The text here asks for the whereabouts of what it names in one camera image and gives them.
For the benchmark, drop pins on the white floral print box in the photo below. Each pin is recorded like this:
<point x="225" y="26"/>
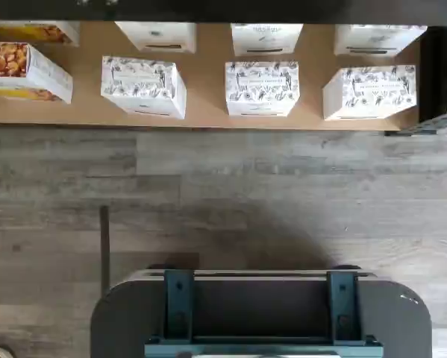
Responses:
<point x="156" y="33"/>
<point x="262" y="84"/>
<point x="141" y="80"/>
<point x="264" y="37"/>
<point x="372" y="37"/>
<point x="372" y="87"/>

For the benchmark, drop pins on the yellow white granola box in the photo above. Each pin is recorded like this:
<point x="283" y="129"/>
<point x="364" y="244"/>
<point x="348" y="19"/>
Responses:
<point x="10" y="63"/>
<point x="40" y="31"/>

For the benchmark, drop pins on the brown lower shelf board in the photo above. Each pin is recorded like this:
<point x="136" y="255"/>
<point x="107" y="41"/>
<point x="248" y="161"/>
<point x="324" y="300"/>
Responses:
<point x="208" y="123"/>

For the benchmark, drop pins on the dark thin floor bar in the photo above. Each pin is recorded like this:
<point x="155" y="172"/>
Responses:
<point x="104" y="253"/>

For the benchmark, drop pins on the gray robot base platform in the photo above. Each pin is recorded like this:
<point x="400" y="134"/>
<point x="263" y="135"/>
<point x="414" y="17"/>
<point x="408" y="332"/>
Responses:
<point x="133" y="317"/>

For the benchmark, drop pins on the teal metal mount frame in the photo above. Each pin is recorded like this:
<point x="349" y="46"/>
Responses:
<point x="178" y="298"/>

